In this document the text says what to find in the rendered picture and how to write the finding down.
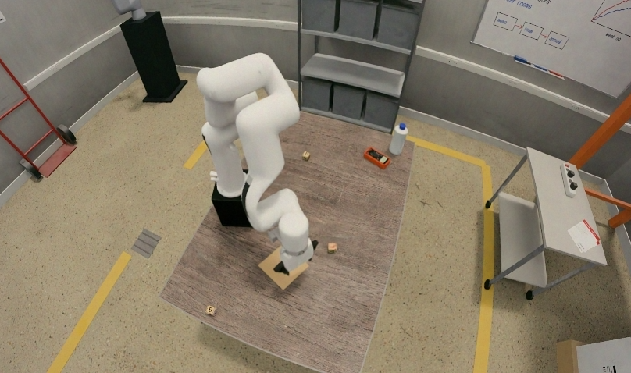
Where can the white bottle with blue cap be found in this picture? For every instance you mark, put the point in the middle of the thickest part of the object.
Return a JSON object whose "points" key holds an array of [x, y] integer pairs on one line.
{"points": [[398, 139]]}

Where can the tan square mat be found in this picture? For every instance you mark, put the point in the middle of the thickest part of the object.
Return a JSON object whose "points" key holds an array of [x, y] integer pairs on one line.
{"points": [[279, 278]]}

